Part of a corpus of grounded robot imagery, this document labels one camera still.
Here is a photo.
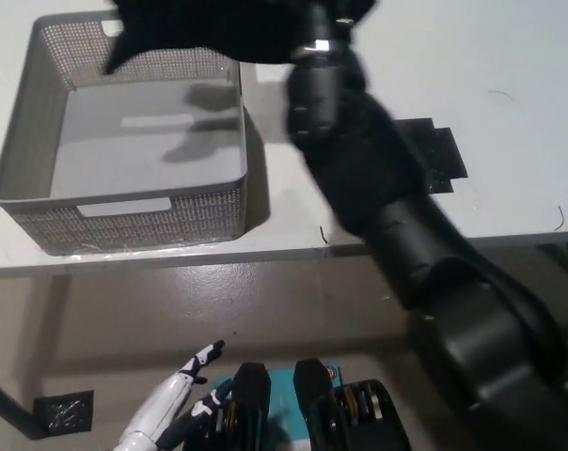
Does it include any grey perforated plastic basket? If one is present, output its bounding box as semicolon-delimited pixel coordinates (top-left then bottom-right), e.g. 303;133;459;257
0;12;248;257

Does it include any black t-shirt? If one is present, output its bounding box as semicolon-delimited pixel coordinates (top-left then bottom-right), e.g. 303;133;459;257
103;0;316;66

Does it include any black tape patch on table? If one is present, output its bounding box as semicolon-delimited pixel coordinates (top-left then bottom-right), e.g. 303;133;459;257
390;117;469;194

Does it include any black teal robot torso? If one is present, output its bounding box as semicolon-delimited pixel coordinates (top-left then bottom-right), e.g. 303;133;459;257
185;359;413;451

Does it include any dark table frame bar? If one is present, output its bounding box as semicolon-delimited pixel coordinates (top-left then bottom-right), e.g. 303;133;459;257
537;242;568;276

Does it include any dark table leg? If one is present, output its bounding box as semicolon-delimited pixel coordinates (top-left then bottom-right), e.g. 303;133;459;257
0;373;46;441

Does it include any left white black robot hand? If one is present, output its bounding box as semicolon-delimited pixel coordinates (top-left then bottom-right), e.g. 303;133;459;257
114;340;233;451

